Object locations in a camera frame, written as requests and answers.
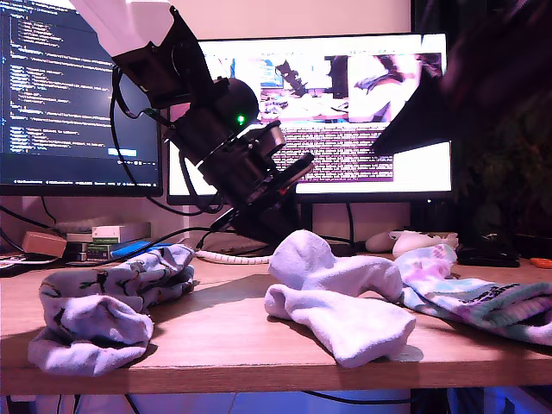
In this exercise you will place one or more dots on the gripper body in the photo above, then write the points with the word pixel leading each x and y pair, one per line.
pixel 246 177

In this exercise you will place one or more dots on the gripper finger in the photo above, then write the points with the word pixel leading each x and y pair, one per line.
pixel 280 220
pixel 252 228
pixel 422 121

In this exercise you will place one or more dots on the plain white sock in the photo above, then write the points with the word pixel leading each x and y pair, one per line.
pixel 353 332
pixel 310 263

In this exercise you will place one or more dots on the pale blue bird-print sock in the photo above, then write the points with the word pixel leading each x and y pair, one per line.
pixel 164 263
pixel 95 353

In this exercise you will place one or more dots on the pastel tie-dye sock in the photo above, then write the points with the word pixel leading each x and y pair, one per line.
pixel 474 293
pixel 530 336

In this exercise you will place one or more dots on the bright screen monitor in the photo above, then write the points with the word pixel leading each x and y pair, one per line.
pixel 422 172

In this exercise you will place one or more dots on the white rounded object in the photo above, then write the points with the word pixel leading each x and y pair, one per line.
pixel 379 243

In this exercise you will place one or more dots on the green potted plant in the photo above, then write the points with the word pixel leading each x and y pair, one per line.
pixel 517 181

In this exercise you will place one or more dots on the grey flat box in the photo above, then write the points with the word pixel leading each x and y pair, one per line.
pixel 136 231

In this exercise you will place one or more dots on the white game controller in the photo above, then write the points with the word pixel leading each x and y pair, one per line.
pixel 409 243

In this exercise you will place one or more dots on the blue pouch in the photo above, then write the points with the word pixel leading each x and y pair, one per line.
pixel 129 249

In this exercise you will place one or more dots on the white box with green label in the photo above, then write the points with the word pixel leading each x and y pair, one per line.
pixel 105 235

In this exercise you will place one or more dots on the black flat case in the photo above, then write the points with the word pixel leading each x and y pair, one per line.
pixel 487 258

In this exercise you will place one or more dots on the small orange object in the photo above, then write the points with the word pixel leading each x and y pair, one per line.
pixel 541 263

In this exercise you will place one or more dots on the small tan box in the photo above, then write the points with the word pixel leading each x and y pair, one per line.
pixel 43 245

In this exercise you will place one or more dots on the dark code monitor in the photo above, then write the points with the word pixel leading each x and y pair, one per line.
pixel 43 108

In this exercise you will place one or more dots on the dark printed mat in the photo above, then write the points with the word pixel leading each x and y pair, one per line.
pixel 17 266

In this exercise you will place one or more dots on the arm camera box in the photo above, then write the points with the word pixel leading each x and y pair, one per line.
pixel 271 138

